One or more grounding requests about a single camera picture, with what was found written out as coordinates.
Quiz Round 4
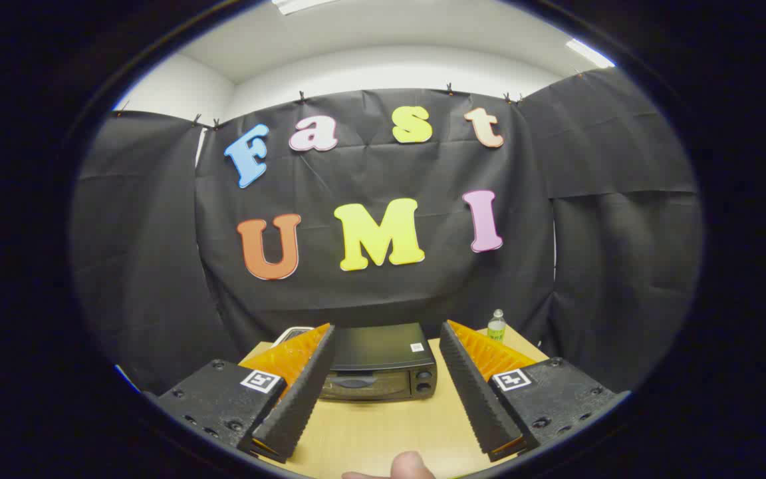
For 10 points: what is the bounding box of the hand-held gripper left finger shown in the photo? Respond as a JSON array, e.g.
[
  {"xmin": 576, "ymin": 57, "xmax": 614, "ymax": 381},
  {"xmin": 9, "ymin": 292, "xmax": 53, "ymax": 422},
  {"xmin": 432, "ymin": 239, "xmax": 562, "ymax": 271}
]
[{"xmin": 157, "ymin": 324, "xmax": 336, "ymax": 464}]

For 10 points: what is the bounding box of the black toaster oven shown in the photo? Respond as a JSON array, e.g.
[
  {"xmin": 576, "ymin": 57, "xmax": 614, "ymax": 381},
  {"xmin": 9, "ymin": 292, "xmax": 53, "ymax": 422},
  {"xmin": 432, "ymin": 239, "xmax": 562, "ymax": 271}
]
[{"xmin": 319, "ymin": 323, "xmax": 438, "ymax": 402}]

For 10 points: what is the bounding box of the black backdrop cloth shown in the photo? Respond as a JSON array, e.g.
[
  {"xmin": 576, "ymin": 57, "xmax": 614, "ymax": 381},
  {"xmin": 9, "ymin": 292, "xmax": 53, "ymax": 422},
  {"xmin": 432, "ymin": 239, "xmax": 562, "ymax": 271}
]
[{"xmin": 70, "ymin": 67, "xmax": 704, "ymax": 393}]

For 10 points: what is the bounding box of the white slot toaster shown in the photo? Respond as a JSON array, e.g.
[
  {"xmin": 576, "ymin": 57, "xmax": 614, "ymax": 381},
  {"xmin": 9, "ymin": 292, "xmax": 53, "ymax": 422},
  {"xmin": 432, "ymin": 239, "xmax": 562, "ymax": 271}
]
[{"xmin": 271, "ymin": 326, "xmax": 314, "ymax": 348}]

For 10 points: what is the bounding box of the ceiling light panel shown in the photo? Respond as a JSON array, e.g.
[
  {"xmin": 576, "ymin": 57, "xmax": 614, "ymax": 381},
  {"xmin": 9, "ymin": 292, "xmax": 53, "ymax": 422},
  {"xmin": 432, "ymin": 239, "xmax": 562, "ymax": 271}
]
[
  {"xmin": 566, "ymin": 38, "xmax": 616, "ymax": 69},
  {"xmin": 271, "ymin": 0, "xmax": 340, "ymax": 15}
]

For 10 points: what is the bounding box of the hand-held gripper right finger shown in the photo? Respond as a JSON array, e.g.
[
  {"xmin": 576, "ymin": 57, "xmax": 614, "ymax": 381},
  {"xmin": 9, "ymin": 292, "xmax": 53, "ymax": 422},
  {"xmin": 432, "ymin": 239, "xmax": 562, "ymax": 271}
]
[{"xmin": 440, "ymin": 320, "xmax": 631, "ymax": 462}]

